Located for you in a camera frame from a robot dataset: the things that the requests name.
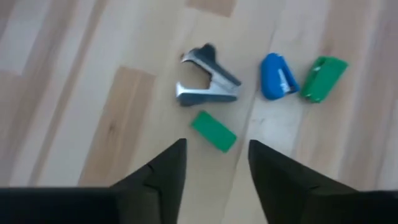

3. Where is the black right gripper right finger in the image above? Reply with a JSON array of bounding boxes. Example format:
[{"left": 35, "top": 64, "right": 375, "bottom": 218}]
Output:
[{"left": 248, "top": 139, "right": 359, "bottom": 224}]

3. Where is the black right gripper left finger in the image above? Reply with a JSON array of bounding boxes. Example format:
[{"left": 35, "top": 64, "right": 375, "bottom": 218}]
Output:
[{"left": 108, "top": 138, "right": 188, "bottom": 224}]

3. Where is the green mini stapler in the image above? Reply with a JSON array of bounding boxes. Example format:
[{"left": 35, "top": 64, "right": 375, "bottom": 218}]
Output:
[
  {"left": 190, "top": 110, "right": 238, "bottom": 154},
  {"left": 300, "top": 55, "right": 349, "bottom": 104}
]

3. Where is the blue mini stapler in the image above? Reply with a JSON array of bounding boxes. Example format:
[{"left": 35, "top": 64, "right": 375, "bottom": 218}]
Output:
[{"left": 259, "top": 52, "right": 301, "bottom": 101}]

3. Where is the black staple remover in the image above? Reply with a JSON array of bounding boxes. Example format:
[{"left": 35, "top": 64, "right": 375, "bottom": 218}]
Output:
[{"left": 175, "top": 42, "right": 243, "bottom": 108}]

